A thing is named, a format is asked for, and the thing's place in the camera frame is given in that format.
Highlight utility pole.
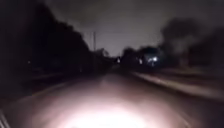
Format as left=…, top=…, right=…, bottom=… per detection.
left=92, top=31, right=98, bottom=73

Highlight dark asphalt road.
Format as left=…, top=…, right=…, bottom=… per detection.
left=0, top=71, right=224, bottom=128

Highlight dark trees with lights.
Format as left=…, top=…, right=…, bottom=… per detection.
left=119, top=45, right=168, bottom=72

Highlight row of dark trees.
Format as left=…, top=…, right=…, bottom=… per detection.
left=0, top=3, right=113, bottom=88

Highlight pale kerb strip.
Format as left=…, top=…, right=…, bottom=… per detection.
left=131, top=70, right=224, bottom=101

